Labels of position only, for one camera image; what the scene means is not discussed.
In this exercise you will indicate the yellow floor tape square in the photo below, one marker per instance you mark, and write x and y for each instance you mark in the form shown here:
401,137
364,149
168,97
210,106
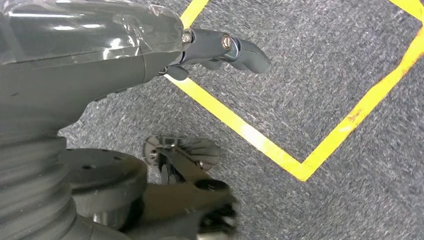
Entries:
251,136

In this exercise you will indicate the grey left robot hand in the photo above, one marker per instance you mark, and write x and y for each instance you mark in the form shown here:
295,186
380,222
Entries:
82,59

